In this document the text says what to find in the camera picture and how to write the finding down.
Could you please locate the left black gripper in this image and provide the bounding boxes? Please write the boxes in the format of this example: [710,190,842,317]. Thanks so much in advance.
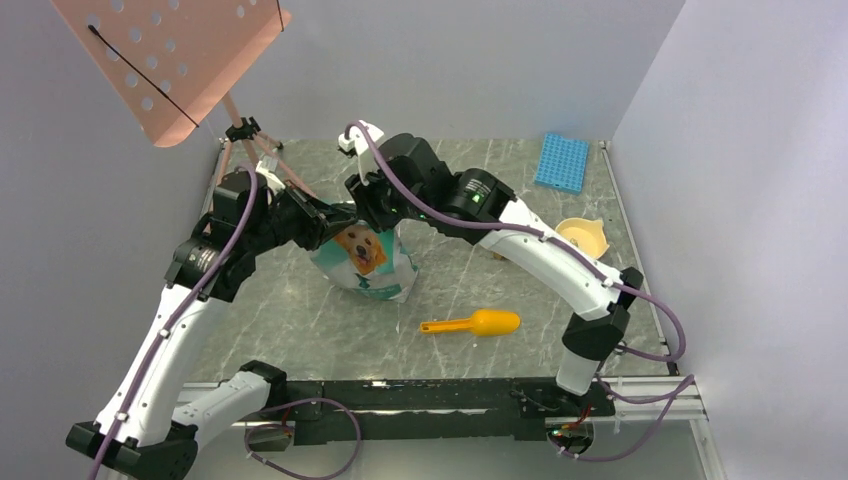
[246,180,358,256]

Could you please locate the green dog food bag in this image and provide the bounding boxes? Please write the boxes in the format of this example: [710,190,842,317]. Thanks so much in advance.
[310,221,419,303]

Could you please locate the orange plastic scoop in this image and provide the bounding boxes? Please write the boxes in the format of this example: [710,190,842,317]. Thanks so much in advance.
[419,309,521,337]

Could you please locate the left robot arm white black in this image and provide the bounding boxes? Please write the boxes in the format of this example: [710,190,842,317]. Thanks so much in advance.
[66,168,356,479]

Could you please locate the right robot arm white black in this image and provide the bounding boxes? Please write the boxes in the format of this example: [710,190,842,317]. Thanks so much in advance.
[338,125,644,416]

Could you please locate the cream pet bowl right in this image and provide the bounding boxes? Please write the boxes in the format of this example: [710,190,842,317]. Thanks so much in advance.
[555,217,609,259]

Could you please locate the blue perforated tray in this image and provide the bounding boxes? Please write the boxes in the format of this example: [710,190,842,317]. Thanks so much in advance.
[534,133,590,195]

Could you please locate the pink perforated music stand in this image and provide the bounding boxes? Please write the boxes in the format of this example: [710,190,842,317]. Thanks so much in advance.
[52,0,292,164]

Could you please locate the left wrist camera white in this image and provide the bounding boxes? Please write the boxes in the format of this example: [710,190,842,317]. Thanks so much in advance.
[255,154,285,194]

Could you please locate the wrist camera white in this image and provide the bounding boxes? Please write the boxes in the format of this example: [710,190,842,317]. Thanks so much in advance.
[337,121,385,185]
[255,154,285,194]

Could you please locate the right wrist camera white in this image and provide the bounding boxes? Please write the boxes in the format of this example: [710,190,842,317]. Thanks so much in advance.
[337,121,385,185]

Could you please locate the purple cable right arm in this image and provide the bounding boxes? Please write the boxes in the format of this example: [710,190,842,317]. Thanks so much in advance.
[345,120,688,364]

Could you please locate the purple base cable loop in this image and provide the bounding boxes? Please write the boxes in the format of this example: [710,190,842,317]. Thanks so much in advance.
[243,396,363,480]

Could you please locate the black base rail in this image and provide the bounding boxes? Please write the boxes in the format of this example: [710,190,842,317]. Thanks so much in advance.
[247,377,616,446]

